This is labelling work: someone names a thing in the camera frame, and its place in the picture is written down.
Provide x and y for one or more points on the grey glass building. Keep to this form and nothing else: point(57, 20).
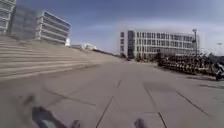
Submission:
point(23, 23)

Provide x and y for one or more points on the wide concrete steps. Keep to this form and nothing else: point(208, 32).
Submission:
point(33, 56)

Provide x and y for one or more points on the white many-windowed building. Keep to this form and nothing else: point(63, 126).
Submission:
point(160, 43)

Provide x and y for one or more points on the lamp pole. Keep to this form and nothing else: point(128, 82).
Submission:
point(195, 41)

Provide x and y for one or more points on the low white building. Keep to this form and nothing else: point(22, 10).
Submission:
point(87, 47)

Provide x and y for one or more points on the robot's own part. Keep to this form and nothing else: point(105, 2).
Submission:
point(140, 123)
point(75, 124)

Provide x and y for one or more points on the row of parked bicycles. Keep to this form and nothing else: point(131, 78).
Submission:
point(183, 65)

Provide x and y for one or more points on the white banded building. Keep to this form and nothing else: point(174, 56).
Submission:
point(53, 28)

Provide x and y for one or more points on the grey paved plaza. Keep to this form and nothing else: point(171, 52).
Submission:
point(126, 90)

